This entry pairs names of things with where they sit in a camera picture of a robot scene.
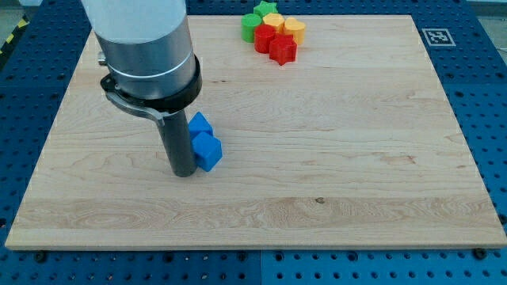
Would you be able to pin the blue cube front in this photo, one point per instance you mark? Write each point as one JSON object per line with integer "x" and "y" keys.
{"x": 208, "y": 151}

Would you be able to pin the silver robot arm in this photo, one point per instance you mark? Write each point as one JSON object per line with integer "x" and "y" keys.
{"x": 147, "y": 44}

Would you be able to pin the blue block rear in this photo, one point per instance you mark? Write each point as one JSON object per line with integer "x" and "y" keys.
{"x": 199, "y": 124}

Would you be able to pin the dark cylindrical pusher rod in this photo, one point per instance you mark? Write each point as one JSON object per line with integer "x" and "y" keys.
{"x": 175, "y": 135}

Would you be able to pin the wooden board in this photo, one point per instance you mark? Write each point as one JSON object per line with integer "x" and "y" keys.
{"x": 352, "y": 146}

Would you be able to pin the red star block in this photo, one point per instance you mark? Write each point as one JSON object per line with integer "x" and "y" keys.
{"x": 283, "y": 49}

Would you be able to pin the red cylinder block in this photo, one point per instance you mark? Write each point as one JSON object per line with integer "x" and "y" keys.
{"x": 263, "y": 35}

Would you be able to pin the green cylinder block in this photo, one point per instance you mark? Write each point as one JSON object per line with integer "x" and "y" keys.
{"x": 249, "y": 22}

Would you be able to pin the yellow heart block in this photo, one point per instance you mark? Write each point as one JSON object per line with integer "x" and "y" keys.
{"x": 296, "y": 28}

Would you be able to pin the yellow hexagon block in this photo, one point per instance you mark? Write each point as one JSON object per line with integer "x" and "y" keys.
{"x": 275, "y": 20}

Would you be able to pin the green star block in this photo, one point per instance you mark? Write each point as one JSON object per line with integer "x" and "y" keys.
{"x": 264, "y": 8}

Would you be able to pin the white fiducial marker tag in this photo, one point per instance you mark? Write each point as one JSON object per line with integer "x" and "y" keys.
{"x": 438, "y": 37}

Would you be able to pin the black mounting flange bracket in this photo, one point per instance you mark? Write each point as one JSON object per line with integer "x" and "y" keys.
{"x": 153, "y": 109}

